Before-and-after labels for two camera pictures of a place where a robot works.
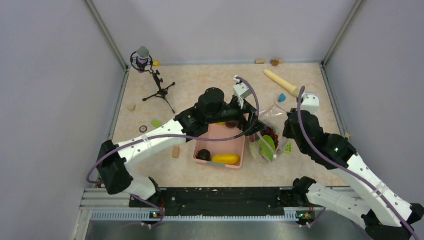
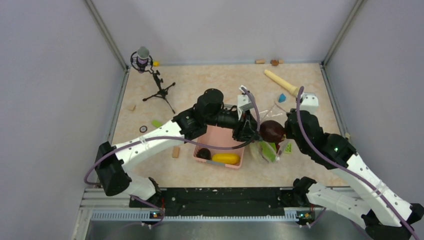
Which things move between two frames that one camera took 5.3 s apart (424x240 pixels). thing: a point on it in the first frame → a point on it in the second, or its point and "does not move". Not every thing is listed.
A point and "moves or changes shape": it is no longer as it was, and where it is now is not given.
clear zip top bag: [265, 144] does not move
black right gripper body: [288, 133] does not move
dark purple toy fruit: [203, 154] does not move
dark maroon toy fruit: [231, 124] moves or changes shape
